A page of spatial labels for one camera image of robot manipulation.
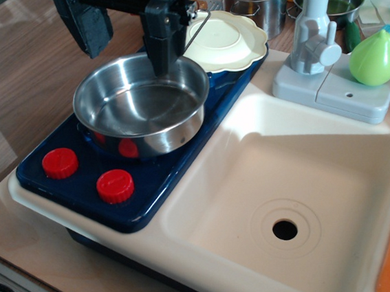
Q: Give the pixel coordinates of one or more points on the cream toy sink unit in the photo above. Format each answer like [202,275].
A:
[282,198]

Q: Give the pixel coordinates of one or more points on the green plastic pear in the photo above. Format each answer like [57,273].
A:
[370,61]

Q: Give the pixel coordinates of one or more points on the dark green toy vegetable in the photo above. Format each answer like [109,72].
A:
[351,36]

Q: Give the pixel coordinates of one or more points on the grey toy faucet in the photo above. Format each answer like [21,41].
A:
[317,74]

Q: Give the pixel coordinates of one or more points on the dark blue toy stove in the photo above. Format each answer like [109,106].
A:
[154,177]

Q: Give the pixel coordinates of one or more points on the red stove knob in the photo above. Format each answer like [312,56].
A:
[60,163]
[115,186]

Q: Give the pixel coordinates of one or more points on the shiny steel pan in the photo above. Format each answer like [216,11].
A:
[132,113]

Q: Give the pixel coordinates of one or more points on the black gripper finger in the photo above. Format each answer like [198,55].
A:
[164,29]
[90,26]

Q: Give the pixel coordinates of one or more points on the small steel pot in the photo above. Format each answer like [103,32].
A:
[341,12]

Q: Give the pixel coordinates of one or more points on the red stove knob right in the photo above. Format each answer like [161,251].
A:
[115,186]

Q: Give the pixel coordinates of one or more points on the red stove knob left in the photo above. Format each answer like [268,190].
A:
[60,163]

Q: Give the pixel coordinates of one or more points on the cream scalloped plastic plate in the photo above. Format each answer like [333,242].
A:
[220,41]

